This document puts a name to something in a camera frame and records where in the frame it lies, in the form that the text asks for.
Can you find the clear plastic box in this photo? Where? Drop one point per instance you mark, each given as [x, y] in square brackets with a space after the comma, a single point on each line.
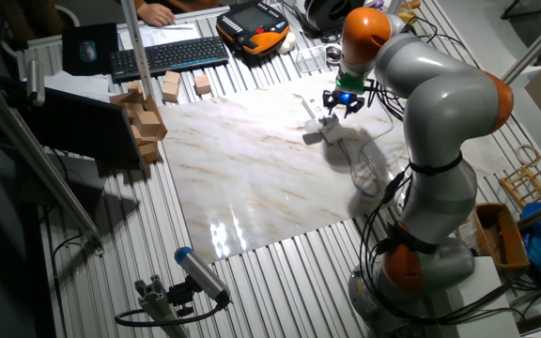
[310, 59]

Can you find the black keyboard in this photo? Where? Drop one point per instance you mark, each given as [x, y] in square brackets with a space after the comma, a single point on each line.
[169, 57]

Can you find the black monitor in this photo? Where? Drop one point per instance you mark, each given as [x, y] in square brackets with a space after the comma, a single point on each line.
[82, 127]

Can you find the orange and black teach pendant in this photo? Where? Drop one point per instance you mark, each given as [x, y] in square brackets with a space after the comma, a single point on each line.
[251, 26]

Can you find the brown tray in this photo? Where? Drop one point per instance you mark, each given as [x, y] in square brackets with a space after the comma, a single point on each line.
[500, 235]

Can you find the silver camera with blue end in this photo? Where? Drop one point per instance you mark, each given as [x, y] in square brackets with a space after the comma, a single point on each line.
[202, 274]

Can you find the green wrist adapter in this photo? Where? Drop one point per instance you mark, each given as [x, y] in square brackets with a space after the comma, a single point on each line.
[349, 84]

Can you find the yellow toy bread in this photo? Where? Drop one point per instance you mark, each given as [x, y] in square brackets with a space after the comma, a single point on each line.
[409, 15]

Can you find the brown sleeved forearm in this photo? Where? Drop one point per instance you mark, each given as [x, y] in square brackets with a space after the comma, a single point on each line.
[190, 4]

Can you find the wooden rack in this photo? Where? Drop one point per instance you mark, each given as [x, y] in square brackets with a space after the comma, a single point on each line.
[531, 178]

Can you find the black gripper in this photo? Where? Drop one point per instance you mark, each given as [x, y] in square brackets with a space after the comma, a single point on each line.
[344, 97]

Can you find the grey computer mouse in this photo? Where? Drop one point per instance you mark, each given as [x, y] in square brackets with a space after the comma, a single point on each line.
[88, 50]

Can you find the thin aluminium post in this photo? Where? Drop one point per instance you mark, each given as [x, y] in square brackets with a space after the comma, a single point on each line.
[394, 4]

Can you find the marble pattern board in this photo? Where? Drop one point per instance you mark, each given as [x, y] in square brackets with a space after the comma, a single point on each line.
[233, 178]

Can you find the small metal bowl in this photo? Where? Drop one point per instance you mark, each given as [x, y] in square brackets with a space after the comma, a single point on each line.
[333, 53]

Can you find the white power strip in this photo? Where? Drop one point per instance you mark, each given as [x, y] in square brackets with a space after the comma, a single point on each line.
[316, 109]

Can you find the white paper sheet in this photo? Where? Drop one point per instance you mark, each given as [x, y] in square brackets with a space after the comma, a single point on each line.
[167, 35]

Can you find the person's bare hand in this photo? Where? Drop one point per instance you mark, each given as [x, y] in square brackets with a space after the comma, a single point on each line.
[155, 14]

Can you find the slanted aluminium bar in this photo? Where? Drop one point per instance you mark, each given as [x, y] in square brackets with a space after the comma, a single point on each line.
[533, 49]

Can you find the upright aluminium post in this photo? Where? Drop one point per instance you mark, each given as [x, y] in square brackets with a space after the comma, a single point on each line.
[136, 47]

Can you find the black mouse pad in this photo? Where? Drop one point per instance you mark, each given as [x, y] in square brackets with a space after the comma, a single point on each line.
[106, 51]

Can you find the small wooden block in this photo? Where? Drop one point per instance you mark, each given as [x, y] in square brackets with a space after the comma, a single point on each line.
[202, 85]
[149, 152]
[134, 87]
[148, 123]
[172, 77]
[170, 92]
[140, 136]
[125, 98]

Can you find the long slanted aluminium beam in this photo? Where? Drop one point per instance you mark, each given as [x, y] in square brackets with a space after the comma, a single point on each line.
[35, 159]

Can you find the white plug adapter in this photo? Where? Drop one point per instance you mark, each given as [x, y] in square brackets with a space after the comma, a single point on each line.
[317, 125]

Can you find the short aluminium profile mount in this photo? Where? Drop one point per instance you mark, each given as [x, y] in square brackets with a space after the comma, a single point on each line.
[158, 302]

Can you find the black spool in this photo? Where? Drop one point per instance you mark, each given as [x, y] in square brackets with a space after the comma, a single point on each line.
[327, 13]

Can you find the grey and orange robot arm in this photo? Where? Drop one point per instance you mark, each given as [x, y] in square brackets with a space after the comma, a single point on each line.
[439, 117]

